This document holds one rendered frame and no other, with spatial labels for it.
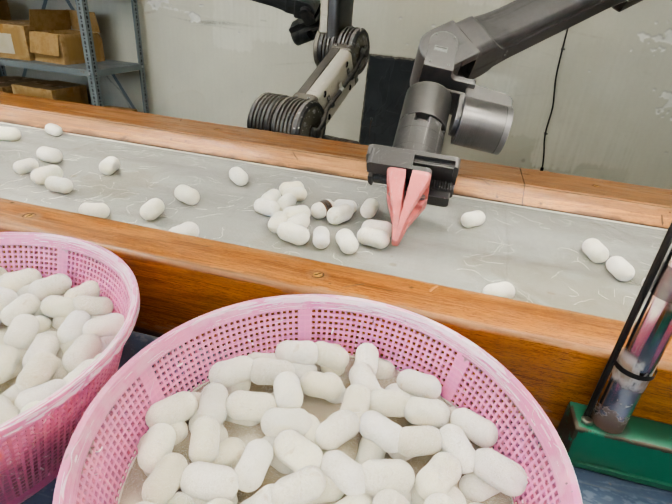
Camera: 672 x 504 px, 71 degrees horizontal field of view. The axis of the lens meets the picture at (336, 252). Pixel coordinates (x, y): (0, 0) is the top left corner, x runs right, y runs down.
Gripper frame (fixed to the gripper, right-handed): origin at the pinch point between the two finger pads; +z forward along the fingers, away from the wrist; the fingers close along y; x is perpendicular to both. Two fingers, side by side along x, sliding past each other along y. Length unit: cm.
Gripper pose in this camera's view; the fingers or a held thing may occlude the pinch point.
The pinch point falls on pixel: (396, 236)
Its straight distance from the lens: 51.0
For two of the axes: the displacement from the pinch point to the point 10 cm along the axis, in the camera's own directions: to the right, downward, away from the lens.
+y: 9.6, 1.9, -1.9
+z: -2.5, 8.9, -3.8
